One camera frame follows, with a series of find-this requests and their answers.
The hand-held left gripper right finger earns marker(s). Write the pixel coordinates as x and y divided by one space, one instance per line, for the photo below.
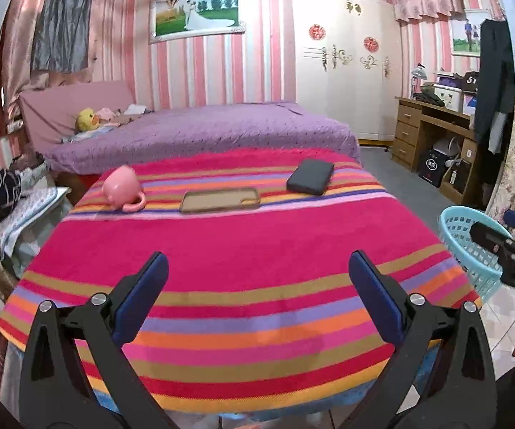
378 304

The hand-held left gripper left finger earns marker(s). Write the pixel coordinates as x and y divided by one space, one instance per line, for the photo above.
143 304

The light blue plastic basket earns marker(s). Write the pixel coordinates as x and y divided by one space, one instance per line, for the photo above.
456 241

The black paper bag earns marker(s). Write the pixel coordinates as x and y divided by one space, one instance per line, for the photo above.
431 165

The white fan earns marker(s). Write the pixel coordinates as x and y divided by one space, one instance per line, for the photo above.
447 146

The pink striped blanket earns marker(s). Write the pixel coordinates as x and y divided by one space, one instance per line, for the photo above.
239 241

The pink cup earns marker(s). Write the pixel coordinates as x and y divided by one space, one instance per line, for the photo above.
121 185

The clear brown phone case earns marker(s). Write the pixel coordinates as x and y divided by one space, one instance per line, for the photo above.
219 200

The wooden desk with drawers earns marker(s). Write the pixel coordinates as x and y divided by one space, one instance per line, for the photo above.
407 129

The folded light bedding pile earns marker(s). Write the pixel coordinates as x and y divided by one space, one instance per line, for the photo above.
29 219

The white storage box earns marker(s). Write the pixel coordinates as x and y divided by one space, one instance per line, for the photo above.
449 96

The black rectangular case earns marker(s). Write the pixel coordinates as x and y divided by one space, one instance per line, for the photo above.
311 176

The hanging black jacket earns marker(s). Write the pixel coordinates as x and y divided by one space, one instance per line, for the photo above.
496 76

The black printed bag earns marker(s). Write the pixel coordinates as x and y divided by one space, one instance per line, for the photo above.
471 82

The dark green cloth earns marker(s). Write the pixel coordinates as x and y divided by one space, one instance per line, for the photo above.
427 94

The purple box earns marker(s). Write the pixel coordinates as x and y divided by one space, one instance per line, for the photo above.
447 79

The desk lamp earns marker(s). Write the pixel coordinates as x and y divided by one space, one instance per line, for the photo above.
418 73

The black patterned bag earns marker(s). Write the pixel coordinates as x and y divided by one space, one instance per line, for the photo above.
5 192

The bed with purple cover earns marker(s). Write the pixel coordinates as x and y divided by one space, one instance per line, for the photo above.
217 127

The yellow duck plush toy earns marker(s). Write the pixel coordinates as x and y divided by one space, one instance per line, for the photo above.
86 119

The pink doll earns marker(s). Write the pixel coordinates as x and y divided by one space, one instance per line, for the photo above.
109 114

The white cloth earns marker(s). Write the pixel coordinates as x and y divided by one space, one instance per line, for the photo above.
134 108

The white wardrobe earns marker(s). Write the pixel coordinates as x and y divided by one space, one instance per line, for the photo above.
342 98

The pink bed headboard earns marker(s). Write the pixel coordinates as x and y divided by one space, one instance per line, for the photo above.
60 102

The pink satin curtain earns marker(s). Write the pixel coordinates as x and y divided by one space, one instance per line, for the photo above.
105 31

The grey sheer cloth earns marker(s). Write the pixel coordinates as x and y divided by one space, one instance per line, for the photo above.
60 18

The small framed wall photo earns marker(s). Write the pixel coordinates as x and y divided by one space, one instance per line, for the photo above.
467 33

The framed wall poster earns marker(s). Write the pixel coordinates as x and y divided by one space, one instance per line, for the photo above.
194 13

